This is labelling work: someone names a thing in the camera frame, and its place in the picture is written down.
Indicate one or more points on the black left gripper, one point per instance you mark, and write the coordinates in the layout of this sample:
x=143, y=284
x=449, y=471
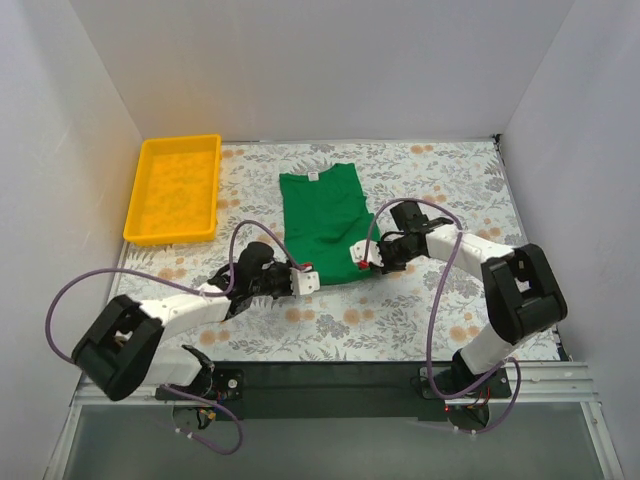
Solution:
x=286, y=278

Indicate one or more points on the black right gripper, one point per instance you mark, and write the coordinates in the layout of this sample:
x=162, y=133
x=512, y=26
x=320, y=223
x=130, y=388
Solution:
x=386, y=255

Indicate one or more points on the green t shirt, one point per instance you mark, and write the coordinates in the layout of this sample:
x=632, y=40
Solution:
x=325, y=213

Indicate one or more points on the yellow plastic tray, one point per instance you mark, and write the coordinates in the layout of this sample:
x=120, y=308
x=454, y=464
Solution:
x=175, y=191

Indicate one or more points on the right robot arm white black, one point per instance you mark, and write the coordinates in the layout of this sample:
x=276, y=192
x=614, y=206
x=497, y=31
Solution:
x=522, y=295

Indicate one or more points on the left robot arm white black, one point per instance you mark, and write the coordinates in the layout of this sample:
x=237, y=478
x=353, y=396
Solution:
x=125, y=346

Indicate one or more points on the floral table mat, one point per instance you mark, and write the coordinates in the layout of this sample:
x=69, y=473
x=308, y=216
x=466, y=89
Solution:
x=382, y=319

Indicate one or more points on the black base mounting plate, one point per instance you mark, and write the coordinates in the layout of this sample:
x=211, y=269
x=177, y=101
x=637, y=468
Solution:
x=302, y=390

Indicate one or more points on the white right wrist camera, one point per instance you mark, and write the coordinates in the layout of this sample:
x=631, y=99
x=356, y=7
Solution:
x=365, y=254

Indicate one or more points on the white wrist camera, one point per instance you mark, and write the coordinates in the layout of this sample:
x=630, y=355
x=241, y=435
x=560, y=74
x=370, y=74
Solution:
x=305, y=280
x=365, y=254

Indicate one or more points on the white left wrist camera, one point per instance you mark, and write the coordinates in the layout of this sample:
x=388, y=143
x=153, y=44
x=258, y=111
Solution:
x=305, y=280

